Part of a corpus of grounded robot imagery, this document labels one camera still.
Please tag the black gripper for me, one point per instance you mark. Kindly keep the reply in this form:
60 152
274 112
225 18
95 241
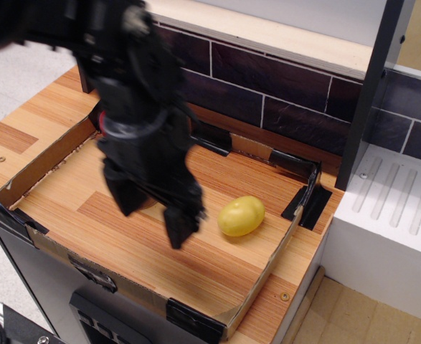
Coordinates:
164 142

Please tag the red lidded spice bottle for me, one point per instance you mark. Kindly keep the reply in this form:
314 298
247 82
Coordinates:
121 152

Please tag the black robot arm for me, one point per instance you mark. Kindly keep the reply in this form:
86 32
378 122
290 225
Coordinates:
116 45

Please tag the cardboard fence with black tape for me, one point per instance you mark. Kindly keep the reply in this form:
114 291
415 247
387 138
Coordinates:
97 274

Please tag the yellow potato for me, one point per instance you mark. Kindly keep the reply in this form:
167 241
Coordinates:
241 216

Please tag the dark brick backsplash panel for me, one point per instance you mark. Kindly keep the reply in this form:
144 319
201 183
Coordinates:
299 102

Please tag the white sink drainboard unit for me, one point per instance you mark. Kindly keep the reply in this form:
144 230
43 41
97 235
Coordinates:
374 241

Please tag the dark grey vertical post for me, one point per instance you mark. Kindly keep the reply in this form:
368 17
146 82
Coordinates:
363 120

